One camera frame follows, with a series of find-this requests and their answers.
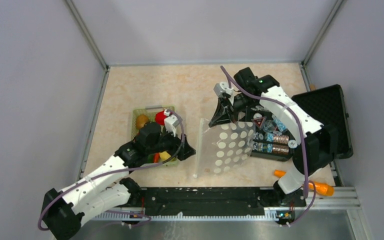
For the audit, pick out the black case with poker chips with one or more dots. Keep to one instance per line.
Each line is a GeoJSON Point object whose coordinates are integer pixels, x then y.
{"type": "Point", "coordinates": [272, 139]}

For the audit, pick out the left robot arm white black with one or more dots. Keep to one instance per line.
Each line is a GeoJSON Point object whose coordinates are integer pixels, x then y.
{"type": "Point", "coordinates": [65, 211]}

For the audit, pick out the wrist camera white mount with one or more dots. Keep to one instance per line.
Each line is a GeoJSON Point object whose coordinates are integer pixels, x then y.
{"type": "Point", "coordinates": [171, 122]}
{"type": "Point", "coordinates": [222, 90]}

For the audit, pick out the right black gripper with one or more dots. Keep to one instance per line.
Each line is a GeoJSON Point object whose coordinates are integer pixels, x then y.
{"type": "Point", "coordinates": [225, 113]}

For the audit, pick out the orange handled tool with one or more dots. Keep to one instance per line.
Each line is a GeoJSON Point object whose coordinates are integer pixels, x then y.
{"type": "Point", "coordinates": [321, 188]}

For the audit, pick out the brown potato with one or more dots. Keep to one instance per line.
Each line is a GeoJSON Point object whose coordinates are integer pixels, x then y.
{"type": "Point", "coordinates": [141, 120]}

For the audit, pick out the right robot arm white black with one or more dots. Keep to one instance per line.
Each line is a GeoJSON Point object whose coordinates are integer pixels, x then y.
{"type": "Point", "coordinates": [316, 142]}

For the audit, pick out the red bell pepper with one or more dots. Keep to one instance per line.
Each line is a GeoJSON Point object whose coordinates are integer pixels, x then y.
{"type": "Point", "coordinates": [161, 116]}

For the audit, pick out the yellow lemon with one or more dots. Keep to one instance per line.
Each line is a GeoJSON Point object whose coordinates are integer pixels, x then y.
{"type": "Point", "coordinates": [165, 157]}

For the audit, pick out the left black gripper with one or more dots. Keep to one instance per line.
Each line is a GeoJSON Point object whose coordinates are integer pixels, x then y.
{"type": "Point", "coordinates": [177, 143]}

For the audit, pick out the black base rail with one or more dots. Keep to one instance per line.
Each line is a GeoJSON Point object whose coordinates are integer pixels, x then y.
{"type": "Point", "coordinates": [210, 201]}

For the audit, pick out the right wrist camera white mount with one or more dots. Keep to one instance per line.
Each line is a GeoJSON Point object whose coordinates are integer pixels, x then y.
{"type": "Point", "coordinates": [222, 90]}

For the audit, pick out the clear polka dot zip bag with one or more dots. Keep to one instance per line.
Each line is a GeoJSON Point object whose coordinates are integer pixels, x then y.
{"type": "Point", "coordinates": [222, 148]}

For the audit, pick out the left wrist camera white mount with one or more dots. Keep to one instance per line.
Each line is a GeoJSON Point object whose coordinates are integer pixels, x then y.
{"type": "Point", "coordinates": [171, 122]}

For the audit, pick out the lower orange carrot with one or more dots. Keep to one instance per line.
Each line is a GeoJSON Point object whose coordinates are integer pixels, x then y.
{"type": "Point", "coordinates": [156, 158]}

